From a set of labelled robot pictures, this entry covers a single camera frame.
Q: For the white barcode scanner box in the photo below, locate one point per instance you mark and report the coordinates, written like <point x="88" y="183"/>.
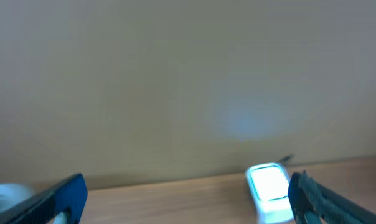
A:
<point x="268" y="184"/>

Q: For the grey plastic shopping basket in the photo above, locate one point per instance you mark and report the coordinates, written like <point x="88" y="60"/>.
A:
<point x="12" y="194"/>

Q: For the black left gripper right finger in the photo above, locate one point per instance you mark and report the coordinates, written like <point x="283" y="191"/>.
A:
<point x="313" y="203"/>

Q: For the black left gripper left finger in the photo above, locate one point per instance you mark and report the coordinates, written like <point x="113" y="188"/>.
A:
<point x="68" y="198"/>

